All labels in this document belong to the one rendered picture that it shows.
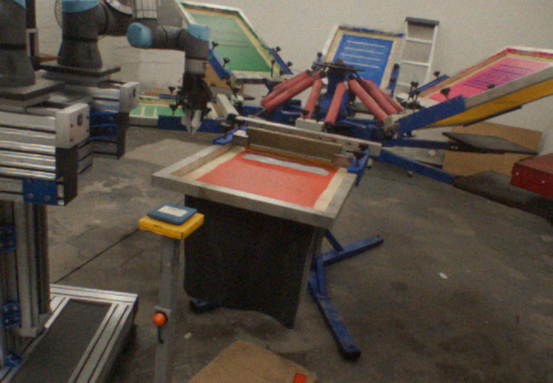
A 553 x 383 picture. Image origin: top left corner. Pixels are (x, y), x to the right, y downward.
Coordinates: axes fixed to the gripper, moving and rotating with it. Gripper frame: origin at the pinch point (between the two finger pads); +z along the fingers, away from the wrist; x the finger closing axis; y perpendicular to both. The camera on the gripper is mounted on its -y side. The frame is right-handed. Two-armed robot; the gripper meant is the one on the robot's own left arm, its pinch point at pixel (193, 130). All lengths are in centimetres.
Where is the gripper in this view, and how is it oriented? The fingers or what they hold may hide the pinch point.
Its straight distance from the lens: 165.3
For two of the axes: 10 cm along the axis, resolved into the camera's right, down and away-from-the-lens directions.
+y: -2.9, 2.6, -9.2
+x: 9.5, 2.2, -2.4
